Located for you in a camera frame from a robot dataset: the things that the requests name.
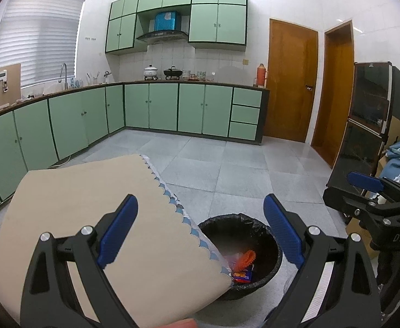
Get black wok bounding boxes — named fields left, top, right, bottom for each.
left=163, top=66, right=183, bottom=80

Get wooden door with handle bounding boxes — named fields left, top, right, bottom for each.
left=264, top=18, right=319, bottom=143

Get small orange foam net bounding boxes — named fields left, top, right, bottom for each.
left=234, top=250, right=257, bottom=273

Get green wall cabinets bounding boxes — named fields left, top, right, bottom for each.
left=105, top=0, right=247, bottom=55

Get green drawer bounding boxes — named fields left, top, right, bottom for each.
left=229, top=122, right=258, bottom=142
left=230, top=105, right=261, bottom=125
left=232, top=88, right=262, bottom=108

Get white window blind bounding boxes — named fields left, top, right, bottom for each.
left=0, top=0, right=86, bottom=87

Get green base cabinets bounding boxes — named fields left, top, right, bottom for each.
left=0, top=82, right=270, bottom=219

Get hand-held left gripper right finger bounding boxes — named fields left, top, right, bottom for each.
left=263, top=194, right=381, bottom=328

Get cardboard box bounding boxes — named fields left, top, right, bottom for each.
left=345, top=116, right=400, bottom=260

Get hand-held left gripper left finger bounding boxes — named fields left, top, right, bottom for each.
left=20, top=194, right=139, bottom=328

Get black lined waste bin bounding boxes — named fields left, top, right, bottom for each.
left=196, top=213, right=283, bottom=301

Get blue box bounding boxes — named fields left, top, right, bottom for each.
left=154, top=11, right=182, bottom=32

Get black glass cabinet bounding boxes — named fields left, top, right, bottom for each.
left=326, top=61, right=400, bottom=199

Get person's left hand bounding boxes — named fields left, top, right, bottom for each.
left=169, top=318, right=198, bottom=328

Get orange thermos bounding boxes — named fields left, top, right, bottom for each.
left=256, top=63, right=268, bottom=88

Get black range hood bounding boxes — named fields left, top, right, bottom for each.
left=136, top=30, right=189, bottom=45

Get dark blue snack packet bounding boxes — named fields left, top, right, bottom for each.
left=232, top=270, right=254, bottom=284

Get metal faucet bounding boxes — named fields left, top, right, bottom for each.
left=59, top=63, right=69, bottom=91

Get wooden board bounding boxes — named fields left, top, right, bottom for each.
left=0, top=63, right=22, bottom=118

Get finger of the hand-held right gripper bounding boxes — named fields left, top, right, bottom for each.
left=323, top=186, right=380, bottom=219
left=346, top=172, right=400, bottom=200

